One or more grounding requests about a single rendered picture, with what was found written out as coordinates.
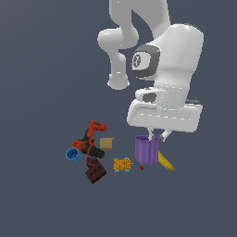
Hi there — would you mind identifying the blue cup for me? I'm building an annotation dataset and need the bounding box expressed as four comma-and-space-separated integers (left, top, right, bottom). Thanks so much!
65, 147, 82, 164

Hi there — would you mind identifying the orange yellow toy block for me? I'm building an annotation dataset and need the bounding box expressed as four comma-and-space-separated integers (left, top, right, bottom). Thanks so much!
112, 156, 133, 173

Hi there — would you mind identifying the tan wooden block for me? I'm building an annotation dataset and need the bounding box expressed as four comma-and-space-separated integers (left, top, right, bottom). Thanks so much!
99, 137, 115, 150

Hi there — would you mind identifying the dark purple plum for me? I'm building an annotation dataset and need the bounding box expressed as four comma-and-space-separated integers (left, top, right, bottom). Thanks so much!
85, 156, 99, 169

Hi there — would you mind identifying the purple cup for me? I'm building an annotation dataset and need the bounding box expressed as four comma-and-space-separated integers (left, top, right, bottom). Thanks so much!
133, 134, 162, 166

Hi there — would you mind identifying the dark red toy brick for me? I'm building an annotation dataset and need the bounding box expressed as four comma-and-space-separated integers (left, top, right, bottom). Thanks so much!
84, 163, 107, 185

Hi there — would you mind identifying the orange black power drill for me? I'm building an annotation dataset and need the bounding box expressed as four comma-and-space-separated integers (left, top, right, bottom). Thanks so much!
70, 119, 107, 160

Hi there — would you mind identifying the yellow banana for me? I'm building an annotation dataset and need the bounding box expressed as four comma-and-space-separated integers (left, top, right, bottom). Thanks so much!
157, 149, 175, 172

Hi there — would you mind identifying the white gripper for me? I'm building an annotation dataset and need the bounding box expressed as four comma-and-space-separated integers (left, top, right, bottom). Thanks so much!
126, 99, 204, 143

